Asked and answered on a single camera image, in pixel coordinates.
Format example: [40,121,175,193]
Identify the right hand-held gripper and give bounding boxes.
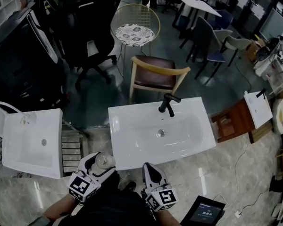
[141,162,178,212]

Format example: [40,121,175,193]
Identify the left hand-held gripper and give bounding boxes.
[68,151,116,203]

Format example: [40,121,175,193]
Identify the person's right forearm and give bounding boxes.
[153,208,180,226]

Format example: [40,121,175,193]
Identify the person's left forearm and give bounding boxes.
[42,193,83,223]

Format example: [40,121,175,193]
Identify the white ceramic sink basin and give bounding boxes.
[108,97,217,171]

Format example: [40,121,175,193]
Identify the white laundry sink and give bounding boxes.
[1,108,64,180]

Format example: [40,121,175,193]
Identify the small white sink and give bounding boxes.
[243,90,274,129]

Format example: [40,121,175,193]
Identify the person's shoe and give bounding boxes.
[119,181,137,193]

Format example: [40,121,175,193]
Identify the grey slatted metal rack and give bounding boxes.
[61,120,89,174]

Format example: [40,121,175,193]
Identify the person's torso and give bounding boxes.
[28,173,180,226]

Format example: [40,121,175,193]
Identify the black tablet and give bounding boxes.
[180,195,226,226]

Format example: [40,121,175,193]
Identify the wooden chair brown seat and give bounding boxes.
[128,55,191,105]

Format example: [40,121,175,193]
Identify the brown wooden stool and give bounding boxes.
[211,99,273,144]

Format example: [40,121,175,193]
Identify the black equipment base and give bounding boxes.
[269,175,283,193]

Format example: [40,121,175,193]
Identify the large black equipment cabinet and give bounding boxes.
[0,8,69,108]

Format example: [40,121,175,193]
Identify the dark grey dining chair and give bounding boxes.
[179,15,227,80]

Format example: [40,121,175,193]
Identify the black mesh office chair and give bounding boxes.
[48,0,121,91]

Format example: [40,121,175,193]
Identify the light grey dining chair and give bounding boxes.
[213,29,253,67]

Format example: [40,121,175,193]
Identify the open cardboard box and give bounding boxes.
[246,39,267,63]

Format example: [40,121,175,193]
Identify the blue dining chair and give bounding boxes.
[209,9,234,30]

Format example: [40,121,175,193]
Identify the white table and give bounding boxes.
[173,0,223,29]

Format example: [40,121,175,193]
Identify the white floor cable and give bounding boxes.
[212,135,281,218]

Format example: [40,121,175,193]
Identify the black floor cable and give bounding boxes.
[234,55,253,91]

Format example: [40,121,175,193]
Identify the gold wire chair floral cushion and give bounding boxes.
[110,3,161,77]

